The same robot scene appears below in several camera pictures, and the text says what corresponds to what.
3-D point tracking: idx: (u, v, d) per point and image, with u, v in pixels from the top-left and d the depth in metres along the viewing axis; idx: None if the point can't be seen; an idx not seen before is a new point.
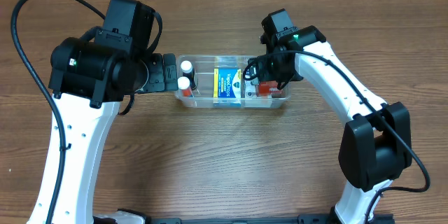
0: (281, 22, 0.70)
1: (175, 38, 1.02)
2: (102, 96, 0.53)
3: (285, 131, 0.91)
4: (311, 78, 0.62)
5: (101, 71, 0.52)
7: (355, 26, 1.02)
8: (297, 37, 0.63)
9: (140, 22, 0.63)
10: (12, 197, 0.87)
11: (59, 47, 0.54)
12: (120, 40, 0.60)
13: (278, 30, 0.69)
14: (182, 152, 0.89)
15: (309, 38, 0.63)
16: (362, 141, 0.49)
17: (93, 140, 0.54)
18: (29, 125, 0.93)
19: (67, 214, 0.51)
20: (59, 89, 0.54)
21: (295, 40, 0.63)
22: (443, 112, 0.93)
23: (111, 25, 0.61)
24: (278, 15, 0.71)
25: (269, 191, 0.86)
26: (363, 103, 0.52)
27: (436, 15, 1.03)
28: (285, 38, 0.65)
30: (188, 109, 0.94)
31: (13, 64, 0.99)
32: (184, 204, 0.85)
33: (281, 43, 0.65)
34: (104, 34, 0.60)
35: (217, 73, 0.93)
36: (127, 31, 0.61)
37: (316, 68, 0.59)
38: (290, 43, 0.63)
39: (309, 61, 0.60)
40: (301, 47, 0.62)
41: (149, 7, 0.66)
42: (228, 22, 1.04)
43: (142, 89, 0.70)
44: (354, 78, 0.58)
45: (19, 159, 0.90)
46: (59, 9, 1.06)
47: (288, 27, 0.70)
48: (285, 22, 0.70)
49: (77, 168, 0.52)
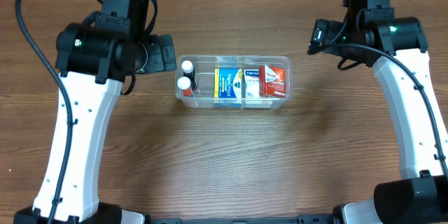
0: None
1: (175, 38, 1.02)
2: (107, 73, 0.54)
3: (284, 131, 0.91)
4: (388, 89, 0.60)
5: (106, 49, 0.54)
7: None
8: (395, 30, 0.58)
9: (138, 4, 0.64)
10: (12, 197, 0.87)
11: (63, 32, 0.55)
12: (119, 22, 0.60)
13: (370, 7, 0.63)
14: (181, 152, 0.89)
15: (407, 31, 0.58)
16: (419, 204, 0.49)
17: (99, 115, 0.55)
18: (28, 125, 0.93)
19: (75, 187, 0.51)
20: (65, 68, 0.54)
21: (391, 32, 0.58)
22: (443, 112, 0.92)
23: (109, 8, 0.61)
24: None
25: (269, 191, 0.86)
26: (439, 159, 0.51)
27: (436, 15, 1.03)
28: (376, 24, 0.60)
30: (188, 109, 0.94)
31: (12, 64, 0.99)
32: (185, 204, 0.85)
33: (369, 26, 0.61)
34: (103, 17, 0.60)
35: (218, 73, 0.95)
36: (124, 13, 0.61)
37: (401, 87, 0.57)
38: (382, 31, 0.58)
39: (397, 75, 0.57)
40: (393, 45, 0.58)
41: None
42: (228, 22, 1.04)
43: (142, 71, 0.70)
44: (442, 122, 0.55)
45: (19, 159, 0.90)
46: (59, 9, 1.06)
47: (381, 5, 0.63)
48: None
49: (84, 143, 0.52)
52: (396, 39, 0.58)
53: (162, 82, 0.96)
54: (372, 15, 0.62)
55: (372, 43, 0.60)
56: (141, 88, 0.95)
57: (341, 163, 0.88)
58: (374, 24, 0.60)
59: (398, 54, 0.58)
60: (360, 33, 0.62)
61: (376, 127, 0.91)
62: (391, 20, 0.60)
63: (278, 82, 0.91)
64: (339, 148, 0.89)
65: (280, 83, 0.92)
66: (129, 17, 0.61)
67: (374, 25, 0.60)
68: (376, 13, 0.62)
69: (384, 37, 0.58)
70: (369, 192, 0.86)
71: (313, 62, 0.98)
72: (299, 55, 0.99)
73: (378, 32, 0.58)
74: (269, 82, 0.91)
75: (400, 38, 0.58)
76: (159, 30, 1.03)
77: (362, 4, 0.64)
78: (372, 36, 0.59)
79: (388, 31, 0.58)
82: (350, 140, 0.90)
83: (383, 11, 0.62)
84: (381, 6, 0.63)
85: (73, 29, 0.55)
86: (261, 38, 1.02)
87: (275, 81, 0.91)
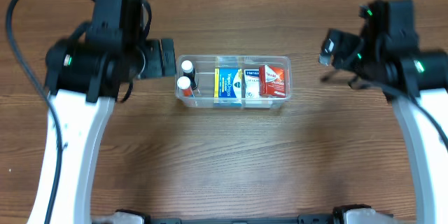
0: (400, 17, 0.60)
1: (175, 38, 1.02)
2: (98, 92, 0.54)
3: (284, 131, 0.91)
4: (407, 134, 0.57)
5: (96, 67, 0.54)
7: (355, 26, 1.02)
8: (421, 67, 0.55)
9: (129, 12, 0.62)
10: (12, 197, 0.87)
11: (52, 48, 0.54)
12: (111, 34, 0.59)
13: (393, 32, 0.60)
14: (181, 152, 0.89)
15: (432, 68, 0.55)
16: None
17: (89, 138, 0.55)
18: (28, 125, 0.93)
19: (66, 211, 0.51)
20: (54, 88, 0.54)
21: (418, 69, 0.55)
22: None
23: (99, 19, 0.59)
24: (400, 8, 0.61)
25: (269, 191, 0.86)
26: None
27: (437, 15, 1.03)
28: (398, 55, 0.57)
30: (187, 109, 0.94)
31: (12, 64, 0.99)
32: (184, 204, 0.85)
33: (390, 59, 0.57)
34: (96, 31, 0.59)
35: (218, 73, 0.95)
36: (117, 24, 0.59)
37: (424, 136, 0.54)
38: (404, 64, 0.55)
39: (421, 122, 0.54)
40: (416, 77, 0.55)
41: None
42: (228, 22, 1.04)
43: (140, 77, 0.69)
44: None
45: (19, 159, 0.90)
46: (60, 9, 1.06)
47: (404, 31, 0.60)
48: (407, 22, 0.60)
49: (74, 166, 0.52)
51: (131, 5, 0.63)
52: (422, 80, 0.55)
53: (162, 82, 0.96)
54: (395, 42, 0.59)
55: (395, 78, 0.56)
56: (141, 88, 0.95)
57: (341, 163, 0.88)
58: (397, 57, 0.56)
59: (423, 101, 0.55)
60: (379, 62, 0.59)
61: (377, 128, 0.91)
62: (414, 52, 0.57)
63: (278, 82, 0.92)
64: (339, 148, 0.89)
65: (280, 83, 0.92)
66: (120, 29, 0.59)
67: (395, 58, 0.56)
68: (398, 40, 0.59)
69: (409, 78, 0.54)
70: (369, 193, 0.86)
71: (313, 62, 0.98)
72: (299, 55, 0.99)
73: (401, 68, 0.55)
74: (269, 82, 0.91)
75: (427, 80, 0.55)
76: (159, 29, 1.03)
77: (383, 27, 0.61)
78: (395, 70, 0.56)
79: (413, 67, 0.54)
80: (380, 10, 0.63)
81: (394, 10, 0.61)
82: (351, 140, 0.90)
83: (407, 38, 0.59)
84: (404, 31, 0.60)
85: (63, 45, 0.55)
86: (261, 38, 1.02)
87: (274, 81, 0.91)
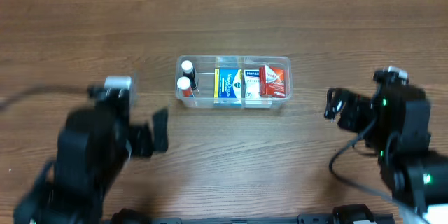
0: (415, 118, 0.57)
1: (175, 38, 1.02)
2: None
3: (284, 131, 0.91)
4: None
5: None
7: (354, 26, 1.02)
8: (430, 180, 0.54)
9: (96, 116, 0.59)
10: (12, 197, 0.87)
11: (24, 201, 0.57)
12: (78, 174, 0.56)
13: (406, 134, 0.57)
14: (182, 152, 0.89)
15: (442, 172, 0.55)
16: None
17: None
18: (28, 126, 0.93)
19: None
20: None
21: (427, 183, 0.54)
22: (442, 112, 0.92)
23: (61, 167, 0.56)
24: (416, 107, 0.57)
25: (269, 191, 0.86)
26: None
27: (436, 16, 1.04)
28: (405, 164, 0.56)
30: (188, 109, 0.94)
31: (14, 65, 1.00)
32: (185, 204, 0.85)
33: (397, 168, 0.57)
34: (62, 161, 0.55)
35: (218, 73, 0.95)
36: (82, 171, 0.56)
37: None
38: (412, 180, 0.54)
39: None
40: (423, 185, 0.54)
41: (99, 120, 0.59)
42: (228, 22, 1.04)
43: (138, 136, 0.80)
44: None
45: (20, 159, 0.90)
46: (60, 10, 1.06)
47: (417, 131, 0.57)
48: (421, 123, 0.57)
49: None
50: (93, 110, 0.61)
51: (95, 120, 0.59)
52: (430, 189, 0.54)
53: (162, 82, 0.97)
54: (405, 144, 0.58)
55: (402, 185, 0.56)
56: (141, 89, 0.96)
57: (340, 162, 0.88)
58: (404, 164, 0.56)
59: (430, 212, 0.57)
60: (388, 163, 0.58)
61: None
62: (423, 159, 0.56)
63: (278, 82, 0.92)
64: (339, 147, 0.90)
65: (280, 84, 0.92)
66: (87, 172, 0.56)
67: (404, 170, 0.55)
68: (409, 143, 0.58)
69: (416, 191, 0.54)
70: (369, 193, 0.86)
71: (313, 63, 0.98)
72: (299, 55, 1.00)
73: (408, 176, 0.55)
74: (270, 82, 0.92)
75: (435, 191, 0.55)
76: (160, 30, 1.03)
77: (392, 124, 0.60)
78: (402, 178, 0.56)
79: (420, 176, 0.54)
80: (394, 102, 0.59)
81: (409, 115, 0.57)
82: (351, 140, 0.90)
83: (419, 138, 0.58)
84: (417, 132, 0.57)
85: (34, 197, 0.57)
86: (260, 38, 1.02)
87: (275, 82, 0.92)
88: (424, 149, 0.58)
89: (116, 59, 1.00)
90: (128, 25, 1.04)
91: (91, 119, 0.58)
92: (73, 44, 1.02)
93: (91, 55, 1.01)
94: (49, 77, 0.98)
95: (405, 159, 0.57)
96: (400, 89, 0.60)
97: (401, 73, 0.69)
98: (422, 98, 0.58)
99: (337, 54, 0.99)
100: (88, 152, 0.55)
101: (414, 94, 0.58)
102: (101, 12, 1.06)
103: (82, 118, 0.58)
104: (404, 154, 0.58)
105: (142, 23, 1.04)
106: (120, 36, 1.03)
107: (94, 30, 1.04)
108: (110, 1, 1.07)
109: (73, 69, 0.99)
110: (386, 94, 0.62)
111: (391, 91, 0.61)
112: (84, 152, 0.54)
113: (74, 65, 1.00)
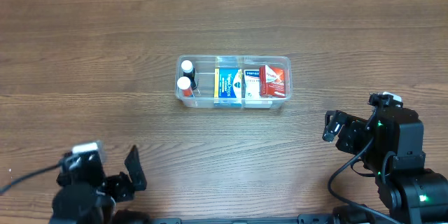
0: (410, 139, 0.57)
1: (174, 38, 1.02)
2: None
3: (284, 130, 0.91)
4: None
5: None
7: (355, 26, 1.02)
8: (428, 198, 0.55)
9: (79, 194, 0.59)
10: (12, 197, 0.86)
11: None
12: None
13: (401, 155, 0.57)
14: (182, 152, 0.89)
15: (437, 190, 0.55)
16: None
17: None
18: (28, 125, 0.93)
19: None
20: None
21: (425, 200, 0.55)
22: (443, 112, 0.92)
23: None
24: (409, 128, 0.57)
25: (269, 192, 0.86)
26: None
27: (435, 15, 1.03)
28: (400, 183, 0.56)
30: (188, 109, 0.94)
31: (13, 64, 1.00)
32: (184, 204, 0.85)
33: (393, 186, 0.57)
34: None
35: (218, 73, 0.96)
36: None
37: None
38: (407, 198, 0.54)
39: None
40: (419, 202, 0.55)
41: (87, 191, 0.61)
42: (228, 22, 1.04)
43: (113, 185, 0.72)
44: None
45: (19, 159, 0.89)
46: (59, 9, 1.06)
47: (411, 151, 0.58)
48: (416, 143, 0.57)
49: None
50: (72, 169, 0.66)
51: (83, 192, 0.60)
52: (427, 207, 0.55)
53: (162, 82, 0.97)
54: (401, 163, 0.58)
55: (400, 203, 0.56)
56: (141, 89, 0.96)
57: (341, 162, 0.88)
58: (400, 183, 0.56)
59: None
60: (383, 183, 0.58)
61: None
62: (419, 179, 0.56)
63: (278, 82, 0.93)
64: None
65: (280, 84, 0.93)
66: None
67: (402, 190, 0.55)
68: (404, 163, 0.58)
69: (413, 209, 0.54)
70: (369, 193, 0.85)
71: (313, 62, 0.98)
72: (299, 55, 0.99)
73: (404, 194, 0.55)
74: (270, 82, 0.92)
75: (430, 208, 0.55)
76: (159, 29, 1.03)
77: (388, 148, 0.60)
78: (399, 197, 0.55)
79: (416, 194, 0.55)
80: (389, 126, 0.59)
81: (403, 137, 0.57)
82: None
83: (414, 157, 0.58)
84: (412, 152, 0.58)
85: None
86: (260, 38, 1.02)
87: (274, 82, 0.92)
88: (419, 168, 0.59)
89: (115, 59, 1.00)
90: (127, 24, 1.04)
91: (78, 199, 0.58)
92: (73, 44, 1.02)
93: (91, 55, 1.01)
94: (49, 77, 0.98)
95: (402, 178, 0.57)
96: (394, 112, 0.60)
97: (395, 97, 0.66)
98: (414, 117, 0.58)
99: (337, 54, 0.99)
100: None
101: (407, 115, 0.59)
102: (101, 12, 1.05)
103: (66, 201, 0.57)
104: (399, 172, 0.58)
105: (142, 23, 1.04)
106: (120, 36, 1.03)
107: (93, 30, 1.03)
108: (110, 1, 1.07)
109: (73, 69, 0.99)
110: (379, 117, 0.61)
111: (385, 114, 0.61)
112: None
113: (74, 64, 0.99)
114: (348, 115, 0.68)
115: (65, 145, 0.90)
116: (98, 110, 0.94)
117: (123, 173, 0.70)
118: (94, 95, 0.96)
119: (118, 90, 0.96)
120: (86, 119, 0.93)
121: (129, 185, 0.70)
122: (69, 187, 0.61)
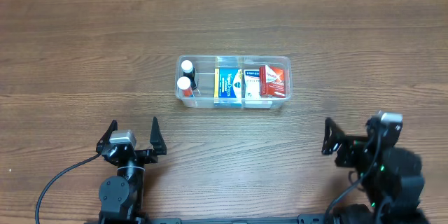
0: (409, 192, 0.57)
1: (174, 38, 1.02)
2: None
3: (284, 131, 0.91)
4: None
5: None
7: (355, 26, 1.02)
8: None
9: (117, 185, 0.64)
10: (12, 197, 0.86)
11: None
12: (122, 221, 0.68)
13: (397, 203, 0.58)
14: (181, 152, 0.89)
15: None
16: None
17: None
18: (28, 125, 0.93)
19: None
20: None
21: None
22: (443, 112, 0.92)
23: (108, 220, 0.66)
24: (411, 183, 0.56)
25: (269, 191, 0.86)
26: None
27: (436, 15, 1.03)
28: None
30: (188, 109, 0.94)
31: (13, 64, 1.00)
32: (184, 204, 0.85)
33: None
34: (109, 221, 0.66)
35: (218, 73, 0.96)
36: (122, 218, 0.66)
37: None
38: None
39: None
40: None
41: (122, 180, 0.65)
42: (228, 22, 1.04)
43: (144, 154, 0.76)
44: None
45: (19, 159, 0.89)
46: (59, 9, 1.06)
47: (409, 201, 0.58)
48: (415, 194, 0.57)
49: None
50: (112, 155, 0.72)
51: (120, 185, 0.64)
52: None
53: (162, 82, 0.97)
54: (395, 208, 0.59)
55: None
56: (141, 89, 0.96)
57: None
58: None
59: None
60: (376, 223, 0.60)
61: None
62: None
63: (278, 82, 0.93)
64: None
65: (280, 84, 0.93)
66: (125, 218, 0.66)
67: None
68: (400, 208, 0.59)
69: None
70: None
71: (313, 62, 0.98)
72: (299, 55, 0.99)
73: None
74: (270, 82, 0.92)
75: None
76: (159, 29, 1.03)
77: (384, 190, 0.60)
78: None
79: None
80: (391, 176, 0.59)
81: (404, 190, 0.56)
82: None
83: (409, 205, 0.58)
84: (409, 201, 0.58)
85: None
86: (260, 38, 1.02)
87: (275, 82, 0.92)
88: (414, 211, 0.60)
89: (115, 59, 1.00)
90: (127, 24, 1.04)
91: (116, 193, 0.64)
92: (73, 43, 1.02)
93: (91, 55, 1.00)
94: (49, 77, 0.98)
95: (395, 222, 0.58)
96: (397, 161, 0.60)
97: (395, 119, 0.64)
98: (416, 171, 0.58)
99: (337, 54, 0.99)
100: (123, 213, 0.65)
101: (409, 165, 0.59)
102: (101, 12, 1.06)
103: (108, 193, 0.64)
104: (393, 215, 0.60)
105: (141, 23, 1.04)
106: (120, 36, 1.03)
107: (93, 30, 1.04)
108: (110, 1, 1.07)
109: (73, 68, 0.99)
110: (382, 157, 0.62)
111: (388, 162, 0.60)
112: (120, 212, 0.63)
113: (74, 64, 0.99)
114: (346, 136, 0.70)
115: (65, 145, 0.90)
116: (98, 110, 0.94)
117: (150, 150, 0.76)
118: (95, 95, 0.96)
119: (118, 90, 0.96)
120: (86, 119, 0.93)
121: (155, 157, 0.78)
122: (110, 178, 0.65)
